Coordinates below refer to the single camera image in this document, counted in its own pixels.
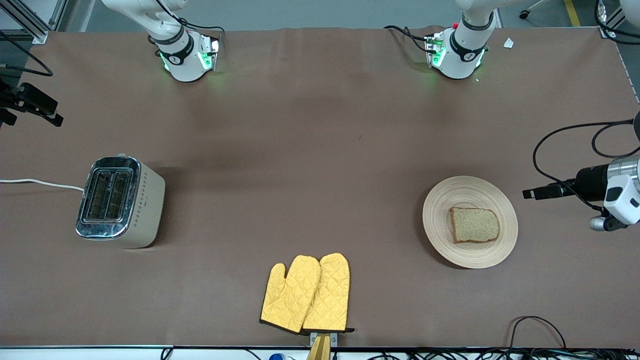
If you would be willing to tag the beige chrome two-slot toaster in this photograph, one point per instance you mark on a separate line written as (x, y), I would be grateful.
(145, 210)

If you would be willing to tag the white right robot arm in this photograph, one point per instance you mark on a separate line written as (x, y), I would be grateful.
(182, 65)

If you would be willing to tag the small white paper scrap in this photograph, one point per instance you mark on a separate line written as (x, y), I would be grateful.
(508, 43)

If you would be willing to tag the black chair castor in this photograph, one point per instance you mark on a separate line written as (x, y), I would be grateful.
(525, 14)

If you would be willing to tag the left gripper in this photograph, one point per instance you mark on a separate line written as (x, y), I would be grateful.
(591, 183)

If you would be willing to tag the small blue object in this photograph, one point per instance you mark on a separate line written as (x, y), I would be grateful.
(276, 357)

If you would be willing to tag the yellow quilted oven mitt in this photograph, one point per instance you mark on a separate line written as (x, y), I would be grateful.
(332, 295)
(290, 295)

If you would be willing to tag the brown-crusted bread slice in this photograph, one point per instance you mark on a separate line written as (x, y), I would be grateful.
(475, 225)

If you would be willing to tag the brown table cover sheet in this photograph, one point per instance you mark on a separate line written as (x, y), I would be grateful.
(320, 150)

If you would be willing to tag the round light wooden plate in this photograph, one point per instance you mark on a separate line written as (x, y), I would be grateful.
(450, 200)

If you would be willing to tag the aluminium profile frame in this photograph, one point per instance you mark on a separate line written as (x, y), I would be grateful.
(39, 36)

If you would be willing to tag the small grey metal bracket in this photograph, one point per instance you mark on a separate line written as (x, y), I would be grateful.
(334, 339)

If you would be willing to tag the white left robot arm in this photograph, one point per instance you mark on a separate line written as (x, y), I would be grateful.
(465, 60)

